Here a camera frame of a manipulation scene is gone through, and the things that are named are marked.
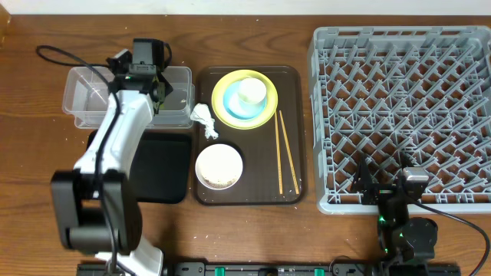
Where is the yellow green wrapper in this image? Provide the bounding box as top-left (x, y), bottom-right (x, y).
top-left (157, 82), bottom-right (166, 110)

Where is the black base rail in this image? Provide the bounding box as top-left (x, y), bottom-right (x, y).
top-left (75, 262), bottom-right (462, 276)

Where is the left black cable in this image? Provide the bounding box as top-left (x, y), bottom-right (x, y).
top-left (35, 41), bottom-right (173, 276)

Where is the white cup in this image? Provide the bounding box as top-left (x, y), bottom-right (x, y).
top-left (238, 77), bottom-right (267, 107)

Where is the dark brown serving tray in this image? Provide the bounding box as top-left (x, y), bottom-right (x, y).
top-left (193, 65), bottom-right (307, 206)

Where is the black cable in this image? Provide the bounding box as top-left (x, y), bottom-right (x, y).
top-left (398, 187), bottom-right (491, 276)
top-left (35, 41), bottom-right (173, 276)

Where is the yellow-green plate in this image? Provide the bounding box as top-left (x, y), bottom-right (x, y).
top-left (211, 69), bottom-right (278, 130)

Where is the white bowl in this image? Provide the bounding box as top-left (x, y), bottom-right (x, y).
top-left (195, 143), bottom-right (243, 190)

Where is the white tissue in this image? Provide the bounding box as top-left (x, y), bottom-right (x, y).
top-left (190, 103), bottom-right (219, 140)

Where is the right black cable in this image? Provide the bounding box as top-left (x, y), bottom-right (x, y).
top-left (398, 187), bottom-right (491, 276)

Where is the grey dishwasher rack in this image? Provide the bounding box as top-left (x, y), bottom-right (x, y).
top-left (308, 26), bottom-right (490, 215)

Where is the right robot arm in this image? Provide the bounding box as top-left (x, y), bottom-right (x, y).
top-left (351, 157), bottom-right (438, 275)

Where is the right wooden chopstick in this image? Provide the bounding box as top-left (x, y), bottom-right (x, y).
top-left (279, 110), bottom-right (300, 195)

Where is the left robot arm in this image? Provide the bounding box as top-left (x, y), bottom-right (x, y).
top-left (51, 62), bottom-right (166, 275)

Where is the black plastic tray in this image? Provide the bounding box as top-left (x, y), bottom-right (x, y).
top-left (87, 129), bottom-right (193, 205)

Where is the clear plastic waste bin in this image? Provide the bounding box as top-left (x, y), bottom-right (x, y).
top-left (62, 66), bottom-right (195, 130)

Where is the light blue bowl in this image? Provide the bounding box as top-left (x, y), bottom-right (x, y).
top-left (223, 80), bottom-right (266, 120)

